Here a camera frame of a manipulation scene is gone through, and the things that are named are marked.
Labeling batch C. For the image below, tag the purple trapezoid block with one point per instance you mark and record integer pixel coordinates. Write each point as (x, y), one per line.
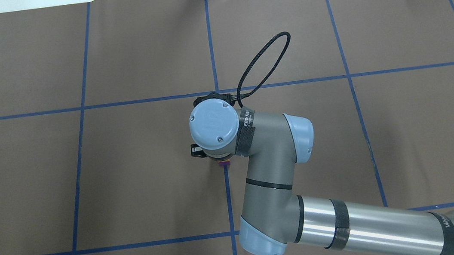
(224, 163)

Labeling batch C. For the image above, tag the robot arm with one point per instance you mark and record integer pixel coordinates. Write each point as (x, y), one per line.
(360, 166)

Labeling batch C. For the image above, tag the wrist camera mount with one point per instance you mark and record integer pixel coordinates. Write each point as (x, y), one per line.
(197, 151)

